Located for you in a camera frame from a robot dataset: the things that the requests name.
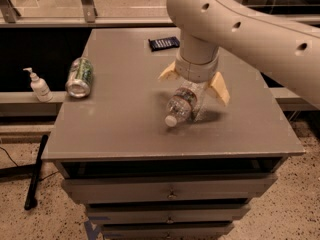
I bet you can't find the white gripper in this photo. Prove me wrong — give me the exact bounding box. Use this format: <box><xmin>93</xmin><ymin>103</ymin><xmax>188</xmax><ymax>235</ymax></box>
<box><xmin>158</xmin><ymin>52</ymin><xmax>230</xmax><ymax>106</ymax></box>

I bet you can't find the clear plastic water bottle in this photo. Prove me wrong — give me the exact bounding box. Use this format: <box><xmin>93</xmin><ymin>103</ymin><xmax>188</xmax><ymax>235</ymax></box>
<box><xmin>165</xmin><ymin>80</ymin><xmax>207</xmax><ymax>127</ymax></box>

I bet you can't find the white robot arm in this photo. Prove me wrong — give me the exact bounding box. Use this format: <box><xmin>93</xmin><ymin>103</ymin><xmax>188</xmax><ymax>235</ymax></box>
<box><xmin>161</xmin><ymin>0</ymin><xmax>320</xmax><ymax>108</ymax></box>

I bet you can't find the white pump lotion bottle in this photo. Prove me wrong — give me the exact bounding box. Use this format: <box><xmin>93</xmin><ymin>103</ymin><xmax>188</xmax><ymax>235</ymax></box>
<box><xmin>24</xmin><ymin>68</ymin><xmax>53</xmax><ymax>102</ymax></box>

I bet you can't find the green aluminium soda can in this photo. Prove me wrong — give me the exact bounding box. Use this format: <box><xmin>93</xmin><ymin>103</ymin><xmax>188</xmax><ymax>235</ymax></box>
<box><xmin>65</xmin><ymin>57</ymin><xmax>93</xmax><ymax>98</ymax></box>

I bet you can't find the grey drawer cabinet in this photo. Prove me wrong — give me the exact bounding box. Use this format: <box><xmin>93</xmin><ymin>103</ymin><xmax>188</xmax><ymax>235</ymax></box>
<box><xmin>43</xmin><ymin>28</ymin><xmax>303</xmax><ymax>240</ymax></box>

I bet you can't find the metal window railing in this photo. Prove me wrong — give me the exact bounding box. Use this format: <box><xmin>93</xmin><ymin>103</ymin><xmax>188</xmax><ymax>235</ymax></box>
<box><xmin>0</xmin><ymin>0</ymin><xmax>320</xmax><ymax>29</ymax></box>

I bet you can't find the black floor stand leg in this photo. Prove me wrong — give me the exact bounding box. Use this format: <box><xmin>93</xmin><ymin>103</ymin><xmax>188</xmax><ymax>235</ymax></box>
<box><xmin>24</xmin><ymin>135</ymin><xmax>48</xmax><ymax>211</ymax></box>

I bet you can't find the black floor cable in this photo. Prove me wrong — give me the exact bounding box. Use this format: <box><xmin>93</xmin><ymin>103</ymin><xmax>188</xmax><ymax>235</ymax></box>
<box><xmin>0</xmin><ymin>146</ymin><xmax>21</xmax><ymax>168</ymax></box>

